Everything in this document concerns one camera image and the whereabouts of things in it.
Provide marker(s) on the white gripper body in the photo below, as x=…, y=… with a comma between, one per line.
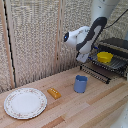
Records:
x=82, y=57

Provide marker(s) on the yellow bowl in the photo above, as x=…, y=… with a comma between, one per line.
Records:
x=104, y=57

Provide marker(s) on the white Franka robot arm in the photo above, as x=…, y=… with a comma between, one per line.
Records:
x=87, y=33

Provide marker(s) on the white floral rim plate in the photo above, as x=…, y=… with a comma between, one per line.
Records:
x=25, y=103

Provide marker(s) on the blue cup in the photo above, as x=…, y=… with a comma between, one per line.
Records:
x=80, y=84

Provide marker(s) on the ridged metal drainer tray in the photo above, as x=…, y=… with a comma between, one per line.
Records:
x=116, y=63

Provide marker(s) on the orange rectangular block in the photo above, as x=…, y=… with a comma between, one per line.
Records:
x=54, y=93

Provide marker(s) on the thin wooden post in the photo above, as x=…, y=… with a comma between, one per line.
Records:
x=60, y=20

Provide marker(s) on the thick wooden post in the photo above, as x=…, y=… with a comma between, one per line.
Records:
x=7, y=43

